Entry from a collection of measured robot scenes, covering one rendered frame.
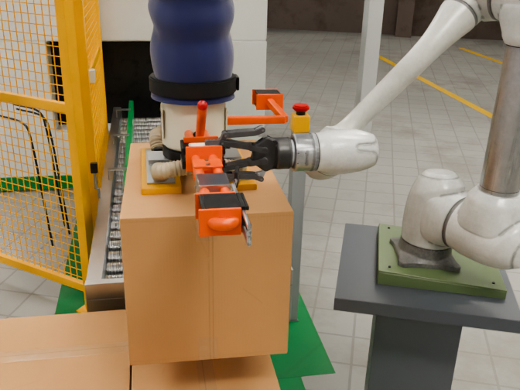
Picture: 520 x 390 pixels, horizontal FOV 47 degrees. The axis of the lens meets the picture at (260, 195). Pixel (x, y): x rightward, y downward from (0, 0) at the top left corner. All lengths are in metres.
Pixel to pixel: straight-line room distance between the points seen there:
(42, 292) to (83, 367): 1.47
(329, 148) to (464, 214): 0.47
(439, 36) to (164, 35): 0.67
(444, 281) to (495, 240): 0.22
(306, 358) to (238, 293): 1.25
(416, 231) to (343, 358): 1.06
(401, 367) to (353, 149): 0.83
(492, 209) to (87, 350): 1.19
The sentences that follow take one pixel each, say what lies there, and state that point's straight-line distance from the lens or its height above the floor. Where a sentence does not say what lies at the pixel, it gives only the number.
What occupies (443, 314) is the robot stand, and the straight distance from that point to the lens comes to 1.73.
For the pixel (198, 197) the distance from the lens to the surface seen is 1.09.
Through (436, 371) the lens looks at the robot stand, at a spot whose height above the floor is 0.46.
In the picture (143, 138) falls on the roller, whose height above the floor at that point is 0.55.
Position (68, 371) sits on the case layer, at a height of 0.54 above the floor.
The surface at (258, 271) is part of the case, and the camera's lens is 1.47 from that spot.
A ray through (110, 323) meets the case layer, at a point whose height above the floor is 0.54.
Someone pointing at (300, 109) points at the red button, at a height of 1.03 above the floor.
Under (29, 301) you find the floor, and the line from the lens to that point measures 3.21.
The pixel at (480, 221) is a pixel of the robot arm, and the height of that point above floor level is 1.00.
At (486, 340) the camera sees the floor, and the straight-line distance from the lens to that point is 3.02.
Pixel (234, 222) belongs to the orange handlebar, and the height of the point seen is 1.21.
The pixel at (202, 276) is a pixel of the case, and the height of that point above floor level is 0.92.
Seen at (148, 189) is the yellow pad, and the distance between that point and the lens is 1.51.
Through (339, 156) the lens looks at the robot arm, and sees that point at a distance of 1.40.
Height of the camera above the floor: 1.66
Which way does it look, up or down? 23 degrees down
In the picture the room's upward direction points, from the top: 2 degrees clockwise
